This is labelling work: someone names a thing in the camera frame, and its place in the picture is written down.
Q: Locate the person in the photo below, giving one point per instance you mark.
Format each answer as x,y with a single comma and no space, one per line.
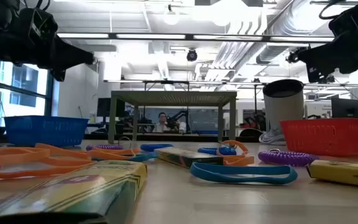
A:
162,124

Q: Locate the purple coil wristband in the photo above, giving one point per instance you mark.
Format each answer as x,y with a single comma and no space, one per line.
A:
286,158
104,147

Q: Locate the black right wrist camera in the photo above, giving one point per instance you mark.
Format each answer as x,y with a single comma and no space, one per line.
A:
353,21

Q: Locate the black background robot arm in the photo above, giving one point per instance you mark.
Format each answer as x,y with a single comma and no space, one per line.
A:
179,116

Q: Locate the red plastic basket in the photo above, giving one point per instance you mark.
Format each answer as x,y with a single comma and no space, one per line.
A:
328,137

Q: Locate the orange rubber band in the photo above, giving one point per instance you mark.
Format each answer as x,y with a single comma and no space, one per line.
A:
232,142
241,160
14,153

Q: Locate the clear crumpled plastic wrap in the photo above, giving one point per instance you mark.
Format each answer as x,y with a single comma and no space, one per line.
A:
270,137

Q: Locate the yellow green crayon box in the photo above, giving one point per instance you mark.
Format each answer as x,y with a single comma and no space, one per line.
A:
185,157
73,193
340,172

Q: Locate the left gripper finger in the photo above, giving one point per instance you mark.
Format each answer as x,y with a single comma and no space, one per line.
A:
73,57
58,75

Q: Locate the white cup with black rim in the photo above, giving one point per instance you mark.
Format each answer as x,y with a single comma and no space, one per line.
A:
283,109

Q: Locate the small white cup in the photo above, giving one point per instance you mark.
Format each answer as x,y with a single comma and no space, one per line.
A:
182,127

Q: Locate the blue plastic basket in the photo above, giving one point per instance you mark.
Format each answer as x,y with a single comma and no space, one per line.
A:
45,130

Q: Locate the black computer monitor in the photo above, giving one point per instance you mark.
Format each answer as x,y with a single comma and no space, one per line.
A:
110,107
346,108

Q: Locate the black ceiling dome camera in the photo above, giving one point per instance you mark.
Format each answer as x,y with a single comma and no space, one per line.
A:
291,58
192,55

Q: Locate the sage green perforated metal shelf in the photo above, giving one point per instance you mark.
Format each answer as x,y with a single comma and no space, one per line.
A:
172,98

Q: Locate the large window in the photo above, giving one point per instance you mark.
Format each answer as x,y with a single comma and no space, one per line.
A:
26,93

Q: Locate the black chair back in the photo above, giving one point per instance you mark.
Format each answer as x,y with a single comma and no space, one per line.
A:
250,132

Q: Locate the overhead light bar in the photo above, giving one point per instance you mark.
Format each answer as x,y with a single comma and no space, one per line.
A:
191,37

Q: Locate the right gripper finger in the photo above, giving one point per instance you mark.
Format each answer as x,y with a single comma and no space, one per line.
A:
325,57
319,76

